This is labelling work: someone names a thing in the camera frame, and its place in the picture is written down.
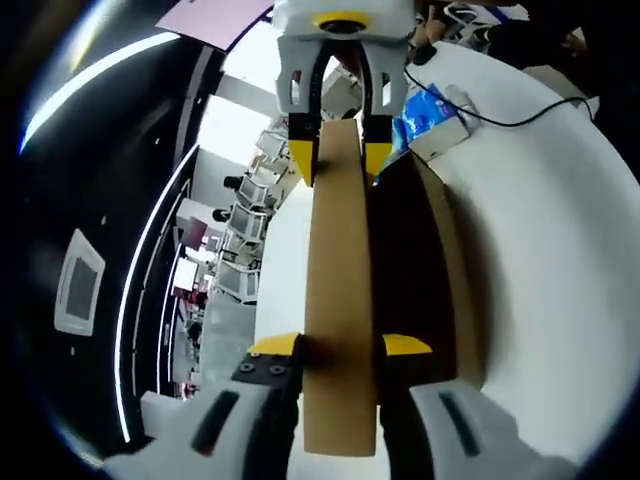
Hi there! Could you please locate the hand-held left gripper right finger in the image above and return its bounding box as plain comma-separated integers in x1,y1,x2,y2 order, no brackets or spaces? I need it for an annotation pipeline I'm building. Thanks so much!
382,333,594,480

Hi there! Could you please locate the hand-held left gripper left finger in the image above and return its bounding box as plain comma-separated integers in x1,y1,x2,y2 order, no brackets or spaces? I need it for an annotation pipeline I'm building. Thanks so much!
106,330,307,480

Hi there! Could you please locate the blue tissue pack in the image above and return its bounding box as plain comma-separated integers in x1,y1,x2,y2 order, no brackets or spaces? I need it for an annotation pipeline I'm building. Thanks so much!
389,83,466,151

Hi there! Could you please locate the white barcode carton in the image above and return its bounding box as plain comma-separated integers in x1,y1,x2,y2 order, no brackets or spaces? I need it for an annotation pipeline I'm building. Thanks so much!
408,118,475,165

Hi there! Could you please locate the brown cardboard shoe box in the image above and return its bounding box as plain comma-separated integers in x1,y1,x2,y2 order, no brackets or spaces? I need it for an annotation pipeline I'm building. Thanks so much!
301,118,490,459

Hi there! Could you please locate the frosted partition panel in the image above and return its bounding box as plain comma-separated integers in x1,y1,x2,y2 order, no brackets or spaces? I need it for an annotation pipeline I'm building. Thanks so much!
198,293,260,387

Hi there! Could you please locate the curved ceiling light strip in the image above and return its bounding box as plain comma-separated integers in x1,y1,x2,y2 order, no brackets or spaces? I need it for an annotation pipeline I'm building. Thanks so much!
18,31,182,152

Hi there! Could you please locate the ceiling air conditioner vent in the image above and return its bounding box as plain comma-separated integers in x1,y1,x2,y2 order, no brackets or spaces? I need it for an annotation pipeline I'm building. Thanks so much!
51,228,107,338

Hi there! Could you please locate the person's black shirt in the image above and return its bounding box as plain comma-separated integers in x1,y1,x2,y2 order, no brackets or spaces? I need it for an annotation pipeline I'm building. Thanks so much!
487,0,640,122

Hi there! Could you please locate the row of white office chairs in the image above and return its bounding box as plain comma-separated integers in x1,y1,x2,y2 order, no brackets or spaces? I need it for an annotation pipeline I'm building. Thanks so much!
213,128,292,307

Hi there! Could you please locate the red monitor screen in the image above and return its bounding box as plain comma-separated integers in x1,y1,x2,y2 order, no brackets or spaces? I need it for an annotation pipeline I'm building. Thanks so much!
182,215,207,246

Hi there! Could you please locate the pink wall screen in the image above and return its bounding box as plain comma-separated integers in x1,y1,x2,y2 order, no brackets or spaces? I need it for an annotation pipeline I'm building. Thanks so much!
153,0,277,52

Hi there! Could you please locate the black cable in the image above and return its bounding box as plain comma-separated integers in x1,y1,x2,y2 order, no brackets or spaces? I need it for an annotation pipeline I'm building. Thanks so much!
402,62,597,130

